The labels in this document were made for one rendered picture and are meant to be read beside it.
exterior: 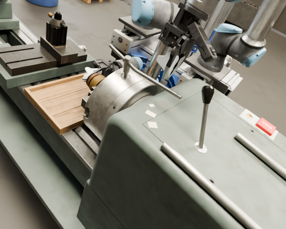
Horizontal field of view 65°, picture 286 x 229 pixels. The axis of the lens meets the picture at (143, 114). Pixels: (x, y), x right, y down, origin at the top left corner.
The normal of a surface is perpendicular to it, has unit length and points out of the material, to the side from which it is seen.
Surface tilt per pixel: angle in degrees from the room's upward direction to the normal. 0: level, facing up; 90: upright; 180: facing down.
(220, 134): 0
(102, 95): 52
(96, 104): 65
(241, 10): 90
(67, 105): 0
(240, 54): 106
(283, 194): 0
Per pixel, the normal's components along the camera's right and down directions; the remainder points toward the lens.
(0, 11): 0.70, 0.62
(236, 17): -0.39, 0.52
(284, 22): -0.57, 0.40
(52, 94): 0.30, -0.70
